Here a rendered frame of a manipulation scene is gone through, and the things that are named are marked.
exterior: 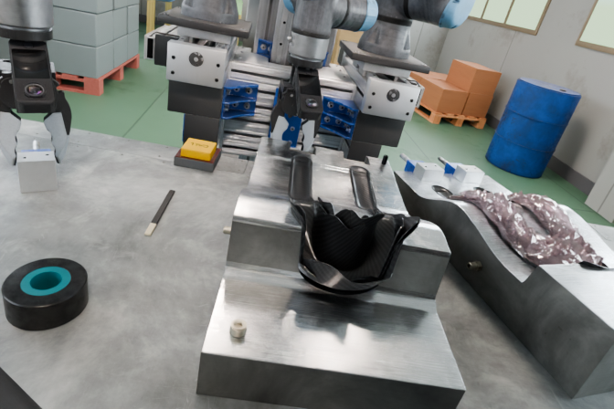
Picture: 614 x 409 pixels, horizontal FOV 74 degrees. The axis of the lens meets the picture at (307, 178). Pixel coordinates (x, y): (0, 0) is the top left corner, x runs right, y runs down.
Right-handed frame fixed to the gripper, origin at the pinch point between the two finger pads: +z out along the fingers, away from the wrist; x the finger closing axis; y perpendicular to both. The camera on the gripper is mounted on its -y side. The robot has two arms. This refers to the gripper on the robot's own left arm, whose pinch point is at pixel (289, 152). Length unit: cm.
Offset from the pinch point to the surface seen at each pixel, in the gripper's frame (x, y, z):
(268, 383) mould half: 9, -54, 2
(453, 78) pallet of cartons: -264, 377, 39
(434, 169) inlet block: -29.6, -8.5, -3.6
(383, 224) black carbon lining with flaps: -6.5, -36.9, -6.9
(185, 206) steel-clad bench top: 19.8, -17.8, 4.6
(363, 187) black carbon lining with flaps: -9.8, -19.9, -3.5
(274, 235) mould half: 8.8, -41.2, -7.1
